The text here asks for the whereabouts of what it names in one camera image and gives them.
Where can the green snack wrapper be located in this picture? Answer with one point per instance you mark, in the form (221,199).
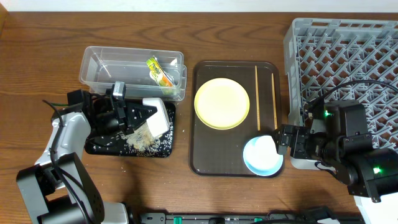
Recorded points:
(158,71)

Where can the rice pile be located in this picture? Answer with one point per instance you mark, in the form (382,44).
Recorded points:
(141,140)

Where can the white bowl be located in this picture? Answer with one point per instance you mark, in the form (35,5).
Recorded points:
(158,123)

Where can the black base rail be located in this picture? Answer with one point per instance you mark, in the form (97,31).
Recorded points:
(272,217)

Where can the dark brown serving tray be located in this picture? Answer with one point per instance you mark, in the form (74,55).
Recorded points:
(220,152)

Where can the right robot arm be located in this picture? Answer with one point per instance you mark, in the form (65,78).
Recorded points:
(340,143)

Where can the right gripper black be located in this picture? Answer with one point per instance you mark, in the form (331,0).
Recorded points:
(294,142)

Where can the blue plate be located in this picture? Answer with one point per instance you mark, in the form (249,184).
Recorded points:
(247,150)

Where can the white cup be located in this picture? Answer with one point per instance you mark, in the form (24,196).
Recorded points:
(264,155)

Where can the grey dishwasher rack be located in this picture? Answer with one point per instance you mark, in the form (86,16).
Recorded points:
(320,54)

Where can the clear plastic bin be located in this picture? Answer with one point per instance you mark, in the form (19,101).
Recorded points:
(101,67)

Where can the black plastic tray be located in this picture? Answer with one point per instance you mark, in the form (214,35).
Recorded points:
(164,146)

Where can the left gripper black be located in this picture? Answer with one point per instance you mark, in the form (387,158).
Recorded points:
(122,115)

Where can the wooden chopstick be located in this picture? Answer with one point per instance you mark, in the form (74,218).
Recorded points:
(257,100)
(274,101)

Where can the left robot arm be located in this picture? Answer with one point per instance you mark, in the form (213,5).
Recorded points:
(58,188)

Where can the yellow plate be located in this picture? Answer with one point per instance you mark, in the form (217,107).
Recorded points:
(221,103)

